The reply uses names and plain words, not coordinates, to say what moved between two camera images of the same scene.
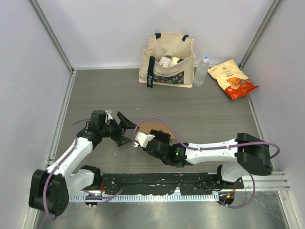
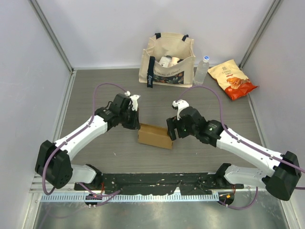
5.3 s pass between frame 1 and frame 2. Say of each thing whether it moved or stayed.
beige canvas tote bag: stayed
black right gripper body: moved
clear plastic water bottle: stayed
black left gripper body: moved
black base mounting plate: stayed
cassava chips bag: stayed
